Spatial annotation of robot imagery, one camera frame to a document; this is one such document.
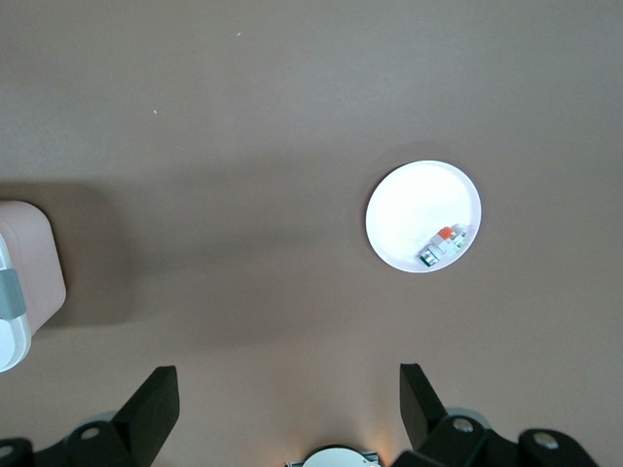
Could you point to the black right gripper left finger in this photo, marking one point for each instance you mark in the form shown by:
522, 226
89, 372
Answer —
146, 413

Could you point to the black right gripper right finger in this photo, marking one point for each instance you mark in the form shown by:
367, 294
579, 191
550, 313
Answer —
423, 418

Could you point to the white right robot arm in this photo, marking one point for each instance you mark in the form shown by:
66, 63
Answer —
336, 457

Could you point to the white lidded storage box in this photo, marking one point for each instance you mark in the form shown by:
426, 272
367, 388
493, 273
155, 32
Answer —
29, 253

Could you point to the grey orange circuit breaker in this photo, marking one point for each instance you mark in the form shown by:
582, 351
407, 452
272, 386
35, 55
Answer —
440, 245

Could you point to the pink round plate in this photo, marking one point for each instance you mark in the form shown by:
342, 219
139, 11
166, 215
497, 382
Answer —
414, 209

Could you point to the brown table cover mat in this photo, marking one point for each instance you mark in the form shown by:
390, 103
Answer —
243, 121

